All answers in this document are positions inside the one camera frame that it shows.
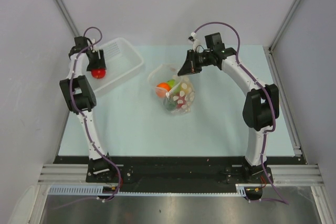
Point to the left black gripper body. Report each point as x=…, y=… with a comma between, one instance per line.
x=95, y=62

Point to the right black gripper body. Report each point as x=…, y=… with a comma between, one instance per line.
x=203, y=59

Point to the red apple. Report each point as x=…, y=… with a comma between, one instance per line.
x=180, y=100
x=98, y=73

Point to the yellow pear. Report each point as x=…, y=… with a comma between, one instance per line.
x=185, y=89

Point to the light green apple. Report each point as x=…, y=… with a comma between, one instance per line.
x=172, y=83

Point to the white plastic basket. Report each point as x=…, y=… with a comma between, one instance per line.
x=123, y=62

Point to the clear dotted zip bag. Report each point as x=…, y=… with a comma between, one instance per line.
x=164, y=73

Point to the orange fruit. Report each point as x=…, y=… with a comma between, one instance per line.
x=161, y=89

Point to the dark green lime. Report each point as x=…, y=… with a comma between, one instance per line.
x=169, y=105

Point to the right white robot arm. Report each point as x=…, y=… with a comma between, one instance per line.
x=261, y=107

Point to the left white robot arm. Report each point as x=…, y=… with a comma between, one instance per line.
x=78, y=93

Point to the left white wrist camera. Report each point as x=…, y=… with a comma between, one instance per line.
x=98, y=53

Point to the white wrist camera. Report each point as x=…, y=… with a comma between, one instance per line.
x=195, y=42
x=98, y=53

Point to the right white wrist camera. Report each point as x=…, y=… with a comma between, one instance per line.
x=195, y=42

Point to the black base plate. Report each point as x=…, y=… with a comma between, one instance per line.
x=181, y=175

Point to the white slotted cable duct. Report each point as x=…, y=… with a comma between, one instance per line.
x=101, y=191

